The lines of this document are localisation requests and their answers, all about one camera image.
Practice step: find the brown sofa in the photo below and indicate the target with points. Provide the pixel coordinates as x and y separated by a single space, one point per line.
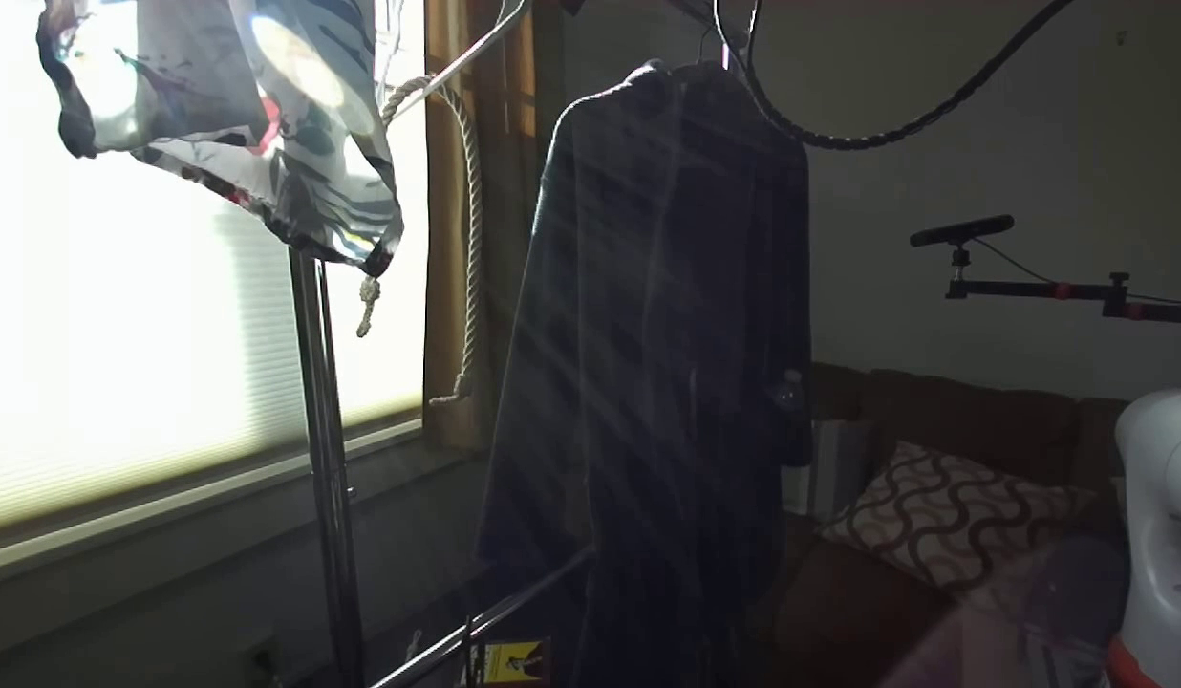
993 424

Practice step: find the small hanging tag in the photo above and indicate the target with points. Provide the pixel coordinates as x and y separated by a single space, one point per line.
367 309

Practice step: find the chrome rack rail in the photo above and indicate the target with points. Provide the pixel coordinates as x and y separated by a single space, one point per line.
486 621

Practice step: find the metal coat hanger hook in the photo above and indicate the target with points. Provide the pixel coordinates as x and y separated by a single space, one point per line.
727 51

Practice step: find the chrome rack pole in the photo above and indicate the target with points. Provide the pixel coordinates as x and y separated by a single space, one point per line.
323 446

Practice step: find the yellow black label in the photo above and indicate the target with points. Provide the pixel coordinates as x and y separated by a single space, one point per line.
513 664

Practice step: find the white coat hanger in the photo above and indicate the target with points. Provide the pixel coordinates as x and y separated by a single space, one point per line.
468 57

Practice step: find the patterned white brown pillow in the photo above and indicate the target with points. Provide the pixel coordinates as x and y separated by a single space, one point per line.
944 510

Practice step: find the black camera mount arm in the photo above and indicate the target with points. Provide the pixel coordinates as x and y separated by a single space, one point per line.
1032 291

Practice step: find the mauve blanket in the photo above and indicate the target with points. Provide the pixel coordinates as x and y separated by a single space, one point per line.
1032 613

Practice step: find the white window blind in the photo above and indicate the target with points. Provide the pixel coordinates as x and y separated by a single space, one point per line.
130 346

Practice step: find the patterned grey garment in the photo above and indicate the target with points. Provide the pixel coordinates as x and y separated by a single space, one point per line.
296 167

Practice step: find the dark hanging coat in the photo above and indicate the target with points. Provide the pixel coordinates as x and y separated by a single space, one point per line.
640 383

